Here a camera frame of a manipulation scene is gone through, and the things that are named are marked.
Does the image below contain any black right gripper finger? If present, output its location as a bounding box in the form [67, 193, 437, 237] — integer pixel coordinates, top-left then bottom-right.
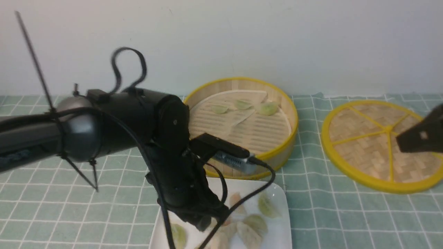
[396, 104, 443, 153]

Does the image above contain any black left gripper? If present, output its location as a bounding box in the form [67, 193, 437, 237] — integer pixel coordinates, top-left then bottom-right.
[145, 138, 229, 231]

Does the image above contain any green dumpling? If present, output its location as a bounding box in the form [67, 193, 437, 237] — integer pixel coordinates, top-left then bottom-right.
[210, 105, 229, 115]
[234, 99, 253, 110]
[171, 223, 187, 249]
[257, 191, 281, 219]
[243, 214, 268, 235]
[256, 101, 279, 116]

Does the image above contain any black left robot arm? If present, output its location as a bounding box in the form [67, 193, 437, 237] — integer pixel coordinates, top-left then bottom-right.
[1, 89, 228, 231]

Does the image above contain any pink dumpling on plate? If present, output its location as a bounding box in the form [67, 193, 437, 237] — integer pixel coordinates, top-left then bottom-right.
[229, 192, 247, 215]

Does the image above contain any green dumpling on plate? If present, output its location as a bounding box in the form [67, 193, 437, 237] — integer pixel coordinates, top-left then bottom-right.
[257, 191, 281, 219]
[171, 223, 187, 249]
[243, 214, 268, 235]

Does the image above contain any white square plate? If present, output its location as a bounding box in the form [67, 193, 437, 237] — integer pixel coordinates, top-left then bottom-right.
[149, 177, 292, 249]

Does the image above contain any yellow-rimmed woven steamer lid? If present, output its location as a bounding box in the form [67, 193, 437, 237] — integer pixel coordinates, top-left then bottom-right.
[321, 100, 443, 194]

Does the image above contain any green checkered tablecloth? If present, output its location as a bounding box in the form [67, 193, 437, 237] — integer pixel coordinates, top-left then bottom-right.
[0, 93, 443, 249]

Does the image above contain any white steamer liner paper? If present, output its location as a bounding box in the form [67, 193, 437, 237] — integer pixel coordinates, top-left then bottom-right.
[189, 90, 297, 154]

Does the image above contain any yellow-rimmed bamboo steamer basket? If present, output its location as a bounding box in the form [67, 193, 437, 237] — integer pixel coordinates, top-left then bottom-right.
[184, 77, 299, 170]

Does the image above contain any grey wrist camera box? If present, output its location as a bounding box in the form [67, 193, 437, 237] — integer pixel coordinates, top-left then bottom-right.
[189, 133, 257, 175]

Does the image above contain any black camera cable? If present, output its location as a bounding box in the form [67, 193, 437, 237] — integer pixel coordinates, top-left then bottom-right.
[62, 47, 277, 249]

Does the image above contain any black cable tie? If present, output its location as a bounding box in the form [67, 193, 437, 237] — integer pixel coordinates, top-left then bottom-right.
[14, 10, 99, 193]

